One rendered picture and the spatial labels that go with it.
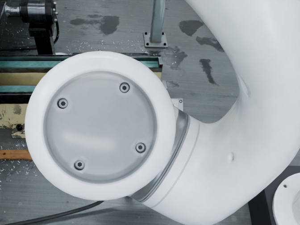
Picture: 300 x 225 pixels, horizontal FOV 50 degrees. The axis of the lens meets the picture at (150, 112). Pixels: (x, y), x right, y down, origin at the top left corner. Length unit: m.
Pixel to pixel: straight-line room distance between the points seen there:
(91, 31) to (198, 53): 0.38
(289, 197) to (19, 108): 0.64
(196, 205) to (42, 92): 0.12
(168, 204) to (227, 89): 0.83
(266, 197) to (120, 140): 0.58
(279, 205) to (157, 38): 0.67
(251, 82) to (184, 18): 1.14
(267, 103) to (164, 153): 0.06
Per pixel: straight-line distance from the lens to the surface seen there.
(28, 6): 0.89
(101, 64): 0.18
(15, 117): 0.88
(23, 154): 0.85
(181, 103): 0.57
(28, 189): 0.81
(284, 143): 0.18
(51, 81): 0.18
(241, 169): 0.20
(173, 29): 1.23
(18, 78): 0.92
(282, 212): 0.72
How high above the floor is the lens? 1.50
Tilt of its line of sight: 49 degrees down
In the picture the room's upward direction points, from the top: 7 degrees clockwise
